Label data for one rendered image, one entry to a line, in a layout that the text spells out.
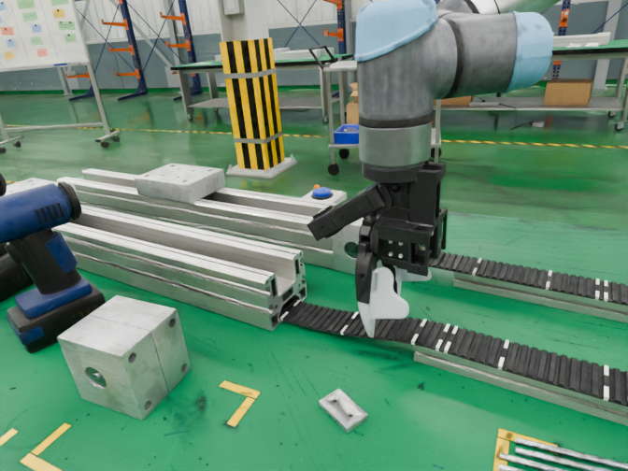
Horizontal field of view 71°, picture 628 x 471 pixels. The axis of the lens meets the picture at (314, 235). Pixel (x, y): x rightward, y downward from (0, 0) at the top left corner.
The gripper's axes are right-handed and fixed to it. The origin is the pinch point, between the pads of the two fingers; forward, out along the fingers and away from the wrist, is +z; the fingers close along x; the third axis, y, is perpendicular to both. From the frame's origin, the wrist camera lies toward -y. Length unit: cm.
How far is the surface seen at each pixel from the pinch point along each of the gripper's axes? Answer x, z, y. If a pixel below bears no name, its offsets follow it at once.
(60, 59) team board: 278, -21, -516
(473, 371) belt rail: -1.6, 4.1, 12.5
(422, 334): 0.0, 2.0, 5.8
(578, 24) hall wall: 767, -3, -11
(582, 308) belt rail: 17.4, 4.5, 22.9
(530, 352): 1.9, 2.1, 17.9
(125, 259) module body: -4.8, -0.5, -44.4
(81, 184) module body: 14, -3, -84
